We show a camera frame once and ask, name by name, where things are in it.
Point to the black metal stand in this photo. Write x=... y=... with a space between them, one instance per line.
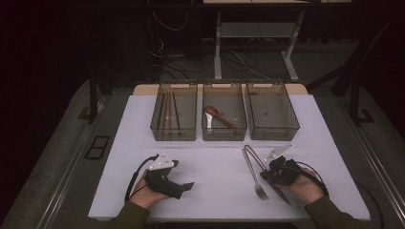
x=355 y=101
x=93 y=101

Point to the white-framed desk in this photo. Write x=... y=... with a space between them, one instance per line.
x=217 y=47

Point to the metal table knife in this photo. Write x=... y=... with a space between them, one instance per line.
x=283 y=195

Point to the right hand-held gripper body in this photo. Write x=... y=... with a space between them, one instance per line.
x=283 y=173

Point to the black rectangular floor frame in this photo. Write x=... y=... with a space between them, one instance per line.
x=98 y=147

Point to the smoky transparent plastic bin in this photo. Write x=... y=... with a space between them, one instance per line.
x=270 y=111
x=227 y=98
x=187 y=108

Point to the brown wooden spoon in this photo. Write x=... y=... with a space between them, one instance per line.
x=211 y=111

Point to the metal fork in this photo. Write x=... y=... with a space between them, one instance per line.
x=261 y=192

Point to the white ceramic spoon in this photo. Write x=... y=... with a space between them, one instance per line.
x=209 y=122

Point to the person's left hand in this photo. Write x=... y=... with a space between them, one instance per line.
x=146 y=195

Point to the black chopstick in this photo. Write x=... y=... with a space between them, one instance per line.
x=176 y=111

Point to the person's right hand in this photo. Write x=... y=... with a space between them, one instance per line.
x=307 y=191

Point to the metal floor rail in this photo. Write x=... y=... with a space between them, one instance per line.
x=61 y=187
x=383 y=178

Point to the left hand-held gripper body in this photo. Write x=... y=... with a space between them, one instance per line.
x=162 y=181

